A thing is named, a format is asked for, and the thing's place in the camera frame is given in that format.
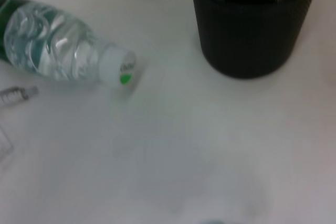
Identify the silver ballpoint pen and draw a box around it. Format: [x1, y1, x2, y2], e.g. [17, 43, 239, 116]
[0, 85, 39, 107]

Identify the black mesh pen holder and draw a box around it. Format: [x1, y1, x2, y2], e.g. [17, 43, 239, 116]
[186, 0, 326, 79]

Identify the clear water bottle green label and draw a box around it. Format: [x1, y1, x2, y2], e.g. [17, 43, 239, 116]
[0, 0, 138, 89]

